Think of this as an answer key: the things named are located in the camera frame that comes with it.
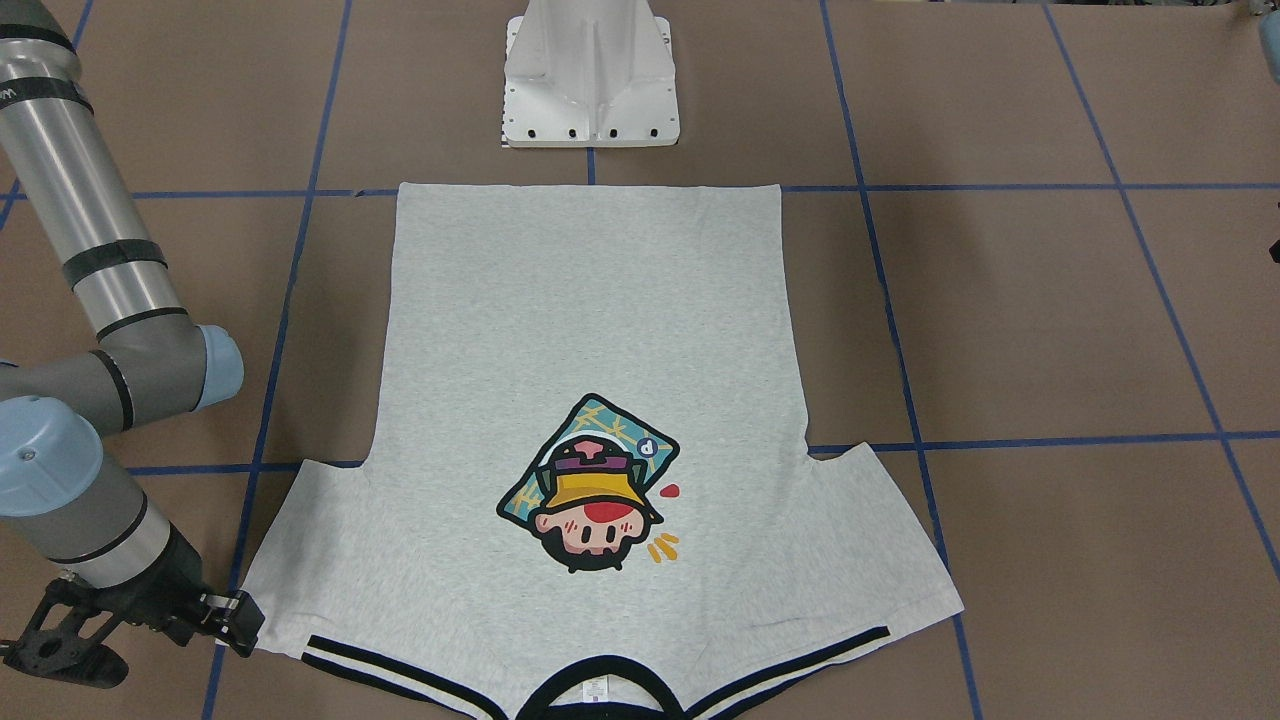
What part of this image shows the white camera mast pedestal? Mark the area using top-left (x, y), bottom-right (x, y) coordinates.
top-left (500, 1), bottom-right (681, 149)

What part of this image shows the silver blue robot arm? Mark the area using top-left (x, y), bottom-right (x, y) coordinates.
top-left (1, 1), bottom-right (264, 689)

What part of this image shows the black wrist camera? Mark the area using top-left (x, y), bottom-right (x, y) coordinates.
top-left (197, 589), bottom-right (265, 659)

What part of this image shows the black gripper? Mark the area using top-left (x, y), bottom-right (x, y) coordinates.
top-left (3, 533), bottom-right (212, 689)

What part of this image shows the grey cartoon print t-shirt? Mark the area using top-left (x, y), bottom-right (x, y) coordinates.
top-left (244, 183), bottom-right (963, 719)

